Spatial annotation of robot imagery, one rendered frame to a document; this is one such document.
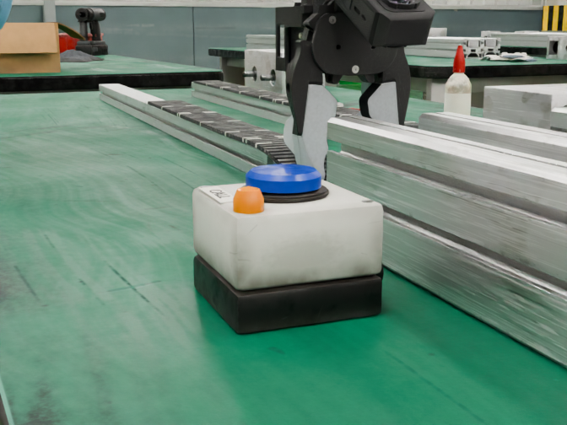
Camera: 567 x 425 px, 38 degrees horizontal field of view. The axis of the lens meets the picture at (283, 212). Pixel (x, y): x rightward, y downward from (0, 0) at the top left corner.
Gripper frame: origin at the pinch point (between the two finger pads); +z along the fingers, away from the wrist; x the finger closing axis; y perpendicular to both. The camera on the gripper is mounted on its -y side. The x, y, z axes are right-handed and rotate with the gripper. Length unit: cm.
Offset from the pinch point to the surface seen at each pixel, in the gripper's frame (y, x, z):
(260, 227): -22.8, 15.8, -3.0
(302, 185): -20.8, 12.8, -4.5
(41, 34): 205, 3, -9
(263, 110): 66, -17, 1
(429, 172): -18.4, 3.9, -4.2
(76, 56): 281, -17, 1
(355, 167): -11.3, 5.0, -3.4
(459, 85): 42, -38, -4
